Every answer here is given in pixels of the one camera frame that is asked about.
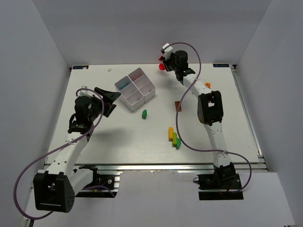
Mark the green lego piece right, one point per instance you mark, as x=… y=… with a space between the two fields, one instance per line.
x=178 y=143

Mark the blue label corner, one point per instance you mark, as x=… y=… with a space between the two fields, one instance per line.
x=221 y=65
x=80 y=67

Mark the blue label left corner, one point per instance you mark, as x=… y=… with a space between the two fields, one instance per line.
x=80 y=67

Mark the red round lego piece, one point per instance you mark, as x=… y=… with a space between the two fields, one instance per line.
x=162 y=67

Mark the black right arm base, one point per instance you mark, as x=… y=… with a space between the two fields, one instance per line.
x=210 y=189

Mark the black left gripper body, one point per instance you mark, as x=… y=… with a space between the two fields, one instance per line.
x=101 y=101

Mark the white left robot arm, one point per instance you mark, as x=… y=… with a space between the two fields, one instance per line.
x=56 y=187

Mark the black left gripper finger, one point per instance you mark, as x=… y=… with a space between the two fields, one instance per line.
x=107 y=96
x=108 y=109

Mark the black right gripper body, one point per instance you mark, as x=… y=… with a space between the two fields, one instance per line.
x=166 y=65

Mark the white four-compartment container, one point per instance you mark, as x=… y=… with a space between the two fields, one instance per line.
x=139 y=89

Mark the yellow lego brick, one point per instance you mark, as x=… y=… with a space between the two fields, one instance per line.
x=171 y=133

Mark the blue label right corner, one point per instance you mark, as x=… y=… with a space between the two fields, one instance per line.
x=221 y=65

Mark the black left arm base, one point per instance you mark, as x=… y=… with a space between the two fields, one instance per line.
x=105 y=184

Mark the dark green lego piece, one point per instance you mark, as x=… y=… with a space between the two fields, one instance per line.
x=144 y=114

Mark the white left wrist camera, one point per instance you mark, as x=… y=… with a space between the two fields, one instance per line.
x=84 y=91

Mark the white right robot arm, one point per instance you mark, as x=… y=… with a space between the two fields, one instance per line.
x=209 y=109

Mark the light green lego brick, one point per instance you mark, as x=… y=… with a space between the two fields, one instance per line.
x=174 y=139

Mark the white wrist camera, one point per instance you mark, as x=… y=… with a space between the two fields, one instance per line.
x=166 y=48
x=84 y=91

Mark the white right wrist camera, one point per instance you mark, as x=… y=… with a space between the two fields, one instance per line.
x=166 y=48

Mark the brown flat lego tile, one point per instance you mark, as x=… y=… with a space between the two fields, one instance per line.
x=178 y=106

